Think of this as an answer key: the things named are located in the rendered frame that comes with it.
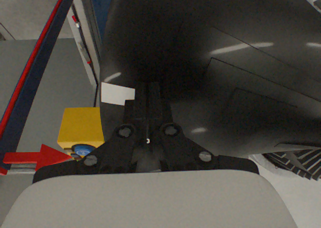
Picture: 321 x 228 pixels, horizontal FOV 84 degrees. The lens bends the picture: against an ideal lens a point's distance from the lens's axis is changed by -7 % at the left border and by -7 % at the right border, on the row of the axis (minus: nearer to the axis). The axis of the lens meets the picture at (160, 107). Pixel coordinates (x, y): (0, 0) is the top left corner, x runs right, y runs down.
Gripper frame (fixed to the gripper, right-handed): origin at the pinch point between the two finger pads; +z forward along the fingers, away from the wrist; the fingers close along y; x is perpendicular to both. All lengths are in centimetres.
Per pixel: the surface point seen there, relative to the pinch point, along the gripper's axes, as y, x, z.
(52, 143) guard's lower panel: -46, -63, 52
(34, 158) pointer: -9.6, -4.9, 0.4
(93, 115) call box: -12.2, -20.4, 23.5
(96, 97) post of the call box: -14.6, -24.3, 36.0
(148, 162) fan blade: 0.0, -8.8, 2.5
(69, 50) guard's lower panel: -52, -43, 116
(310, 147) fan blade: 17.1, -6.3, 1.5
